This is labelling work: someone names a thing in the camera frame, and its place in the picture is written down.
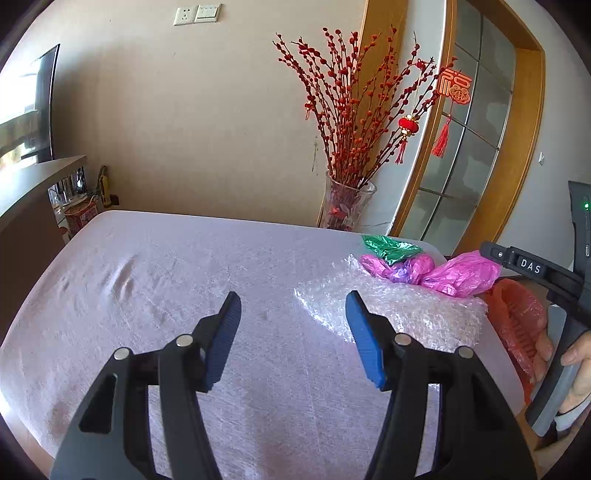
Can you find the wooden glass-pane door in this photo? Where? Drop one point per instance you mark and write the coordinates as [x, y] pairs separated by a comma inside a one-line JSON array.
[[521, 138]]

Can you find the purple plastic bag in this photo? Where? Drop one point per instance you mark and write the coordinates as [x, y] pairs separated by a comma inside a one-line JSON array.
[[415, 268]]

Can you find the flat screen television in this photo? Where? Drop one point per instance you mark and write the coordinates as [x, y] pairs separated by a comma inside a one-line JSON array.
[[27, 110]]

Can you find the clear glass vase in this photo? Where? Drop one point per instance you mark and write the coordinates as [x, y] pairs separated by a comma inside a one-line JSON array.
[[344, 207]]

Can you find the large pink plastic bag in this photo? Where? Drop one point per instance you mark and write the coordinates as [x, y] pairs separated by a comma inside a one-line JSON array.
[[461, 274]]

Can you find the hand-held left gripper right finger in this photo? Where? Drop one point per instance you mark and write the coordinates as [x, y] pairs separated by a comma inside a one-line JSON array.
[[367, 344]]

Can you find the small red lantern ornament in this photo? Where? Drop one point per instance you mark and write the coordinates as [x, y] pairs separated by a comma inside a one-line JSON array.
[[408, 124]]

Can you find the red patterned box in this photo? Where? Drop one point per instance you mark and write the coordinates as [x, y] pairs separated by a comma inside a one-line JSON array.
[[81, 217]]

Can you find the red tasselled hanging ornament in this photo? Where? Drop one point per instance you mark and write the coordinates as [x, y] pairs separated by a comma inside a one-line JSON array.
[[455, 87]]

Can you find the red berry branches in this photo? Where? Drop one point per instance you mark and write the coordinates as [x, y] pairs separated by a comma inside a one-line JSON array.
[[351, 129]]

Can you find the green plastic bag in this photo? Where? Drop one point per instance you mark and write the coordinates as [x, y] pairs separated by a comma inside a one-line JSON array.
[[390, 249]]

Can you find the person's right hand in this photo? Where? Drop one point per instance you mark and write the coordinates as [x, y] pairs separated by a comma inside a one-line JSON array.
[[581, 357]]

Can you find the white wall socket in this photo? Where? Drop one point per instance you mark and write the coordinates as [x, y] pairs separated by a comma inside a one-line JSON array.
[[184, 16]]

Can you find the orange bin liner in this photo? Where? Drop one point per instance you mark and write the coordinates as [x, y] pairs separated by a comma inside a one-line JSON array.
[[512, 323]]

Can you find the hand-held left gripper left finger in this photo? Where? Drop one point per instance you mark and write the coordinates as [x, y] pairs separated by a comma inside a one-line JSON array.
[[221, 344]]

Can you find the yellow tool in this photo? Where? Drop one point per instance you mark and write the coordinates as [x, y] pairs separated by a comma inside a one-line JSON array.
[[106, 184]]

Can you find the small pink plastic bag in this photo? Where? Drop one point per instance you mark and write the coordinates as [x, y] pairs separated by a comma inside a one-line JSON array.
[[376, 265]]

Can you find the clear bubble wrap sheet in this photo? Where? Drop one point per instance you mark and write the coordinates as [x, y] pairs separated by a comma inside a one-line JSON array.
[[415, 314]]

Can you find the white wall light switch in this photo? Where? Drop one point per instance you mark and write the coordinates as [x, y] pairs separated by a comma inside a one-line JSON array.
[[207, 13]]

